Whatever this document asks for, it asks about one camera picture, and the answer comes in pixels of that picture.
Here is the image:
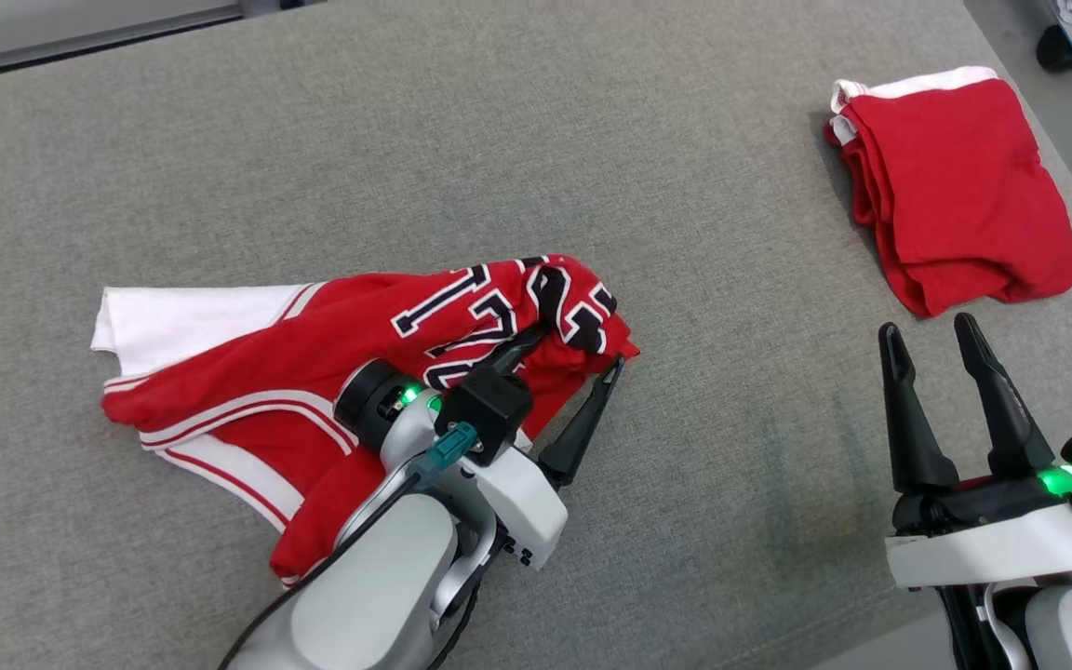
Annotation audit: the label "red basketball jersey number 23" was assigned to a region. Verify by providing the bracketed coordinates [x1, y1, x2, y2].
[90, 253, 641, 590]

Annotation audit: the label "black cable with teal connector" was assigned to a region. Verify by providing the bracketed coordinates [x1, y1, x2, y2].
[218, 421, 481, 670]

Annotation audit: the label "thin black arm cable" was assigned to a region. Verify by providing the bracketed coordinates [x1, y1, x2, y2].
[422, 544, 507, 670]

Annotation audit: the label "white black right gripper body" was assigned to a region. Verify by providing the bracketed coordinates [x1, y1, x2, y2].
[884, 461, 1072, 590]

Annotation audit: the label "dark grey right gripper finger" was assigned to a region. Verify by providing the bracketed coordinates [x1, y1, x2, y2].
[878, 321, 961, 495]
[953, 312, 1057, 478]

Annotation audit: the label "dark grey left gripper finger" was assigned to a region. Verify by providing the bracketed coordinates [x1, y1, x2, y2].
[537, 355, 626, 491]
[489, 321, 557, 375]

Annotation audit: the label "dark grey floor rail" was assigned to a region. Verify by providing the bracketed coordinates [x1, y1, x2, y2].
[0, 0, 332, 87]

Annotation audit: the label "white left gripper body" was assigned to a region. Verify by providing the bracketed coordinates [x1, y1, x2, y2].
[378, 395, 570, 570]

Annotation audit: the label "red shorts with white stripe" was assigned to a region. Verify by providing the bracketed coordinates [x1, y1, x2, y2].
[823, 65, 1072, 320]

